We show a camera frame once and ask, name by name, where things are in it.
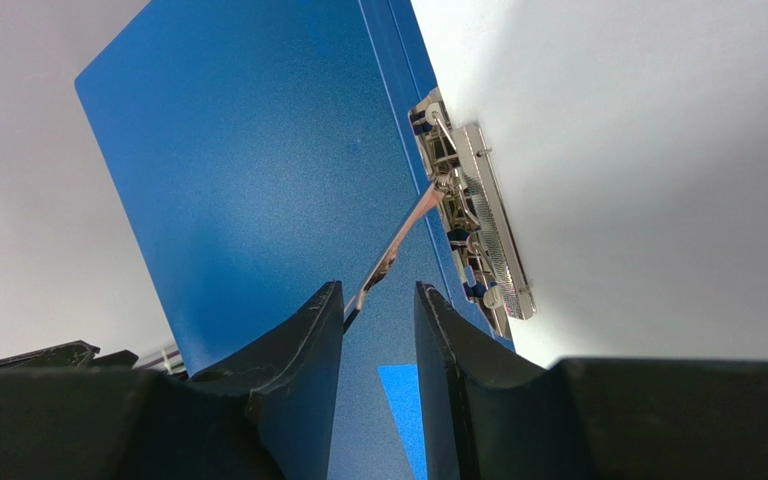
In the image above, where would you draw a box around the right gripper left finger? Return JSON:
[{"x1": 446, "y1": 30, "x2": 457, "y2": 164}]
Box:
[{"x1": 0, "y1": 281, "x2": 344, "y2": 479}]

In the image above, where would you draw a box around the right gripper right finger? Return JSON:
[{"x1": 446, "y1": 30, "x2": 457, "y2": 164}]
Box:
[{"x1": 414, "y1": 283, "x2": 768, "y2": 479}]

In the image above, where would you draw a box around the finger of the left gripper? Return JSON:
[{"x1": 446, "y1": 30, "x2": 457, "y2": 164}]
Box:
[{"x1": 0, "y1": 340, "x2": 139, "y2": 369}]

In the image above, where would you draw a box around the metal folder clip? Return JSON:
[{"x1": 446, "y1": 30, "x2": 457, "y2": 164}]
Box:
[{"x1": 344, "y1": 88, "x2": 537, "y2": 340}]

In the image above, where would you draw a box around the blue file folder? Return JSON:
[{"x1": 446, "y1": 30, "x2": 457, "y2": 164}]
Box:
[{"x1": 74, "y1": 0, "x2": 517, "y2": 480}]

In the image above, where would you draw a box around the aluminium frame rail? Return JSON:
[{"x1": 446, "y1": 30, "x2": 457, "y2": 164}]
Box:
[{"x1": 134, "y1": 343, "x2": 188, "y2": 380}]

